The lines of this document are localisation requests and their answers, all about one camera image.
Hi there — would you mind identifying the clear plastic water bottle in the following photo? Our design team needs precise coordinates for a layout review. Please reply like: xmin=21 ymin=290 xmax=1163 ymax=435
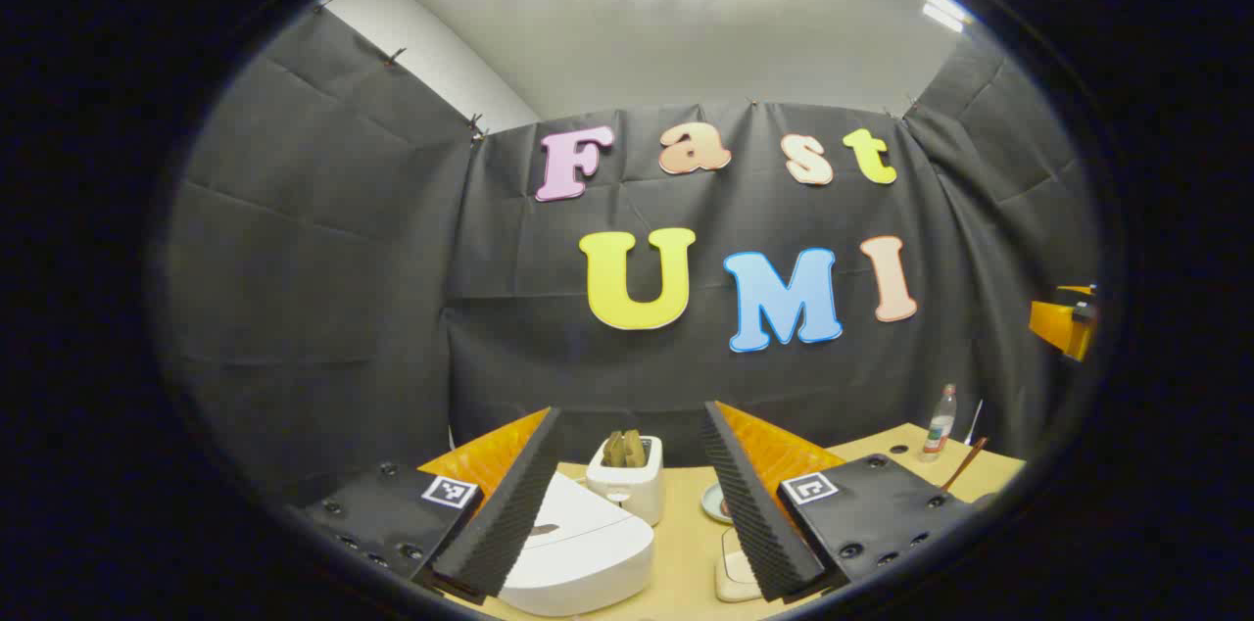
xmin=921 ymin=384 xmax=958 ymax=462

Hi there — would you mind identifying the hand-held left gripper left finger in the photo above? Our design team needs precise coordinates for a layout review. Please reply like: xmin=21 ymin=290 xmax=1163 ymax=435
xmin=294 ymin=406 xmax=564 ymax=602

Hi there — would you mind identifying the small ceiling light panel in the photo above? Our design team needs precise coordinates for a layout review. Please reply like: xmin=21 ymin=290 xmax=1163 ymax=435
xmin=921 ymin=0 xmax=974 ymax=34

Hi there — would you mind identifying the beige rounded tray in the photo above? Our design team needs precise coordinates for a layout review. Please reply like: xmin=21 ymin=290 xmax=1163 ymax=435
xmin=715 ymin=528 xmax=765 ymax=602

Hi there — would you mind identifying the white toaster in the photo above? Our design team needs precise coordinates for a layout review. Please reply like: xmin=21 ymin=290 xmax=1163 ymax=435
xmin=586 ymin=435 xmax=664 ymax=527

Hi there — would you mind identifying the white rice cooker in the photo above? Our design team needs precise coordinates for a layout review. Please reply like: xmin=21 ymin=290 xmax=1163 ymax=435
xmin=500 ymin=472 xmax=655 ymax=617

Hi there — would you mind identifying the brown wooden spoon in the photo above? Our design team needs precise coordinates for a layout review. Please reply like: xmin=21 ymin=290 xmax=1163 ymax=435
xmin=939 ymin=437 xmax=989 ymax=495

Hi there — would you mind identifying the black backdrop cloth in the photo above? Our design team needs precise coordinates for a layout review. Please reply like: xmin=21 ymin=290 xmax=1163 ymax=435
xmin=162 ymin=9 xmax=1103 ymax=504

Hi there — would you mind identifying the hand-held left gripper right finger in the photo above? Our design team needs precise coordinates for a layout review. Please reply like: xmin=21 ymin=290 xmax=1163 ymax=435
xmin=700 ymin=400 xmax=981 ymax=602

